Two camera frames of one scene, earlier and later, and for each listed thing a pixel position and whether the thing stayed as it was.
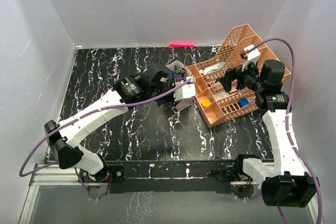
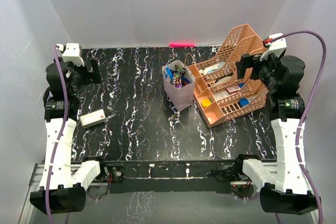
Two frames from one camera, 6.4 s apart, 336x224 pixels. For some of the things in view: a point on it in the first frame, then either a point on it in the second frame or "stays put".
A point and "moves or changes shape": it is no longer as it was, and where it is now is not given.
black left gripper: (169, 100) → (93, 77)
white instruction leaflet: (221, 95) stays put
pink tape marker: (181, 44) stays put
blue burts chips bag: (176, 74) moves or changes shape
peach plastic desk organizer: (214, 104) stays put
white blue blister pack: (215, 66) stays put
